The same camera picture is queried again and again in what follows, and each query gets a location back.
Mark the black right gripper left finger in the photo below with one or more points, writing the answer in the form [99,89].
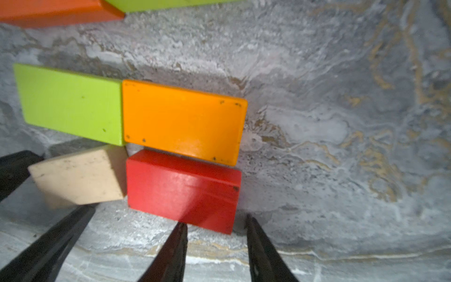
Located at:
[169,264]

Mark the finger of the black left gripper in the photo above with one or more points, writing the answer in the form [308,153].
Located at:
[42,260]
[14,170]

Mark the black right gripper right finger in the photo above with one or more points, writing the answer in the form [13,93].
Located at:
[266,265]

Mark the red rectangular block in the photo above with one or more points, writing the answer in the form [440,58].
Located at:
[184,190]

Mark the natural wood rectangular block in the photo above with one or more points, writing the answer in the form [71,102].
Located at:
[90,176]

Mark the green square block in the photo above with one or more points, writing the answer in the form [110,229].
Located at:
[83,105]

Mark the orange square block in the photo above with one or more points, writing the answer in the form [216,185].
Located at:
[187,122]

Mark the orange rectangular block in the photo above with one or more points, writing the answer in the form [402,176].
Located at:
[43,14]

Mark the lime green rectangular block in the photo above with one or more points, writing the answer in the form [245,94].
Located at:
[151,5]

